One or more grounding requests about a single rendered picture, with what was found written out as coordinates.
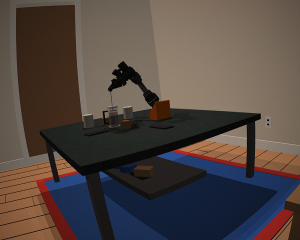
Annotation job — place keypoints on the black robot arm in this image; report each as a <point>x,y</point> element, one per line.
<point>150,97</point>

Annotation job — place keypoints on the white cylinder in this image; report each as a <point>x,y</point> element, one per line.
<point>88,121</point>
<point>128,112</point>

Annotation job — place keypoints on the dark brown shelf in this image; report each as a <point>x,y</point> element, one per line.
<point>168,176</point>

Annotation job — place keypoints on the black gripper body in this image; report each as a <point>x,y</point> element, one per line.
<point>122,79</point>

